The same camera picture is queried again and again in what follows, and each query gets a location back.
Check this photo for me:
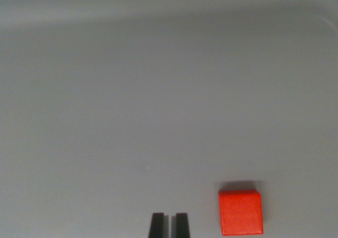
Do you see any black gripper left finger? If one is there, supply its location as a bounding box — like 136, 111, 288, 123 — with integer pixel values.
148, 212, 166, 238

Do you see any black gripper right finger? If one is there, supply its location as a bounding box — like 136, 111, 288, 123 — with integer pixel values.
173, 213, 191, 238

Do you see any red block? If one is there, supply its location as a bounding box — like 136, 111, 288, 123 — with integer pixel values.
218, 189, 264, 236

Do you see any white plastic bin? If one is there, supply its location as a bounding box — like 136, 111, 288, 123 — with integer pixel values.
0, 0, 338, 238

